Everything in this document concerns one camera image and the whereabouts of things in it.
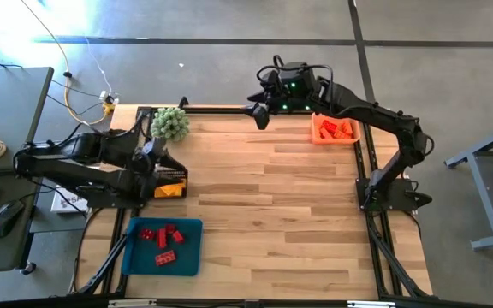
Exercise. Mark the black computer mouse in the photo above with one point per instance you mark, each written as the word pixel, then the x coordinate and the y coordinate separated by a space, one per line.
pixel 7 216

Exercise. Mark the black frame bracket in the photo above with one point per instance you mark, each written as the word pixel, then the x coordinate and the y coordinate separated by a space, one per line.
pixel 183 102

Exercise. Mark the orange toy brick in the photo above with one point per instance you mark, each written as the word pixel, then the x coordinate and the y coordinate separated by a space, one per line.
pixel 347 128

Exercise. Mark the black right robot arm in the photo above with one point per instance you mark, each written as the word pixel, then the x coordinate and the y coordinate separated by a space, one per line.
pixel 370 113

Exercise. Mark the white power adapter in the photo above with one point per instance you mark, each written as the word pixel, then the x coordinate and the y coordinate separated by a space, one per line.
pixel 103 94

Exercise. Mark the black plug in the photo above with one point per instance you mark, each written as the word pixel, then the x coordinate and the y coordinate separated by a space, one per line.
pixel 67 74

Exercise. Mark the yellow plug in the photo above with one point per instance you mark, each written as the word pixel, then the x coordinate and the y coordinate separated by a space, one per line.
pixel 108 109

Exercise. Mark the orange translucent bin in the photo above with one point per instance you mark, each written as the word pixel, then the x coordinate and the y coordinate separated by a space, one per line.
pixel 356 139

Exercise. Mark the amber toy brick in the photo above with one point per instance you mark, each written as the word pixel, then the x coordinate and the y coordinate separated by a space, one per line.
pixel 169 191

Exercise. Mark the long red toy brick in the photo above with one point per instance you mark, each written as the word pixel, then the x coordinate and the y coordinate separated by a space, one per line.
pixel 165 258

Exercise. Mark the white printed box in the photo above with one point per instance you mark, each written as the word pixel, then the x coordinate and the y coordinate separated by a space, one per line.
pixel 69 204

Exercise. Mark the orange-red toy brick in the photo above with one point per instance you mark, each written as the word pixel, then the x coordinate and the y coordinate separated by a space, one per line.
pixel 340 134
pixel 324 134

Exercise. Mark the silver bracket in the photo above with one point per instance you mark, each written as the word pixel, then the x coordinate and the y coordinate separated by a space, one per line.
pixel 370 304
pixel 131 303

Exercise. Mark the black slotted basket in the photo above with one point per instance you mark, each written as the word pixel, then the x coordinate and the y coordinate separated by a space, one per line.
pixel 178 174

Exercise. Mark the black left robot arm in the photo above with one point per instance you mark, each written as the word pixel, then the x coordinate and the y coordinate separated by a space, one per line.
pixel 79 171

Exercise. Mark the green artificial potted plant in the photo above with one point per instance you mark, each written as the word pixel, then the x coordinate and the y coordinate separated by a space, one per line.
pixel 169 124

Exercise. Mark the small red toy brick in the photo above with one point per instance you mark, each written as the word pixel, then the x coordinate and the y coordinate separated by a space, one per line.
pixel 170 229

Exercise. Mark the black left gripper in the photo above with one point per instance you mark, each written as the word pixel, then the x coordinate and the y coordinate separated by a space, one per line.
pixel 150 156

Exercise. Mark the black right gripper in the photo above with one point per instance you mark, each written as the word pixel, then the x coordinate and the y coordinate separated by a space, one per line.
pixel 293 90

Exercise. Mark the teal plastic tray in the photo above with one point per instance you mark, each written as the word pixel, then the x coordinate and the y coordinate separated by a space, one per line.
pixel 186 265

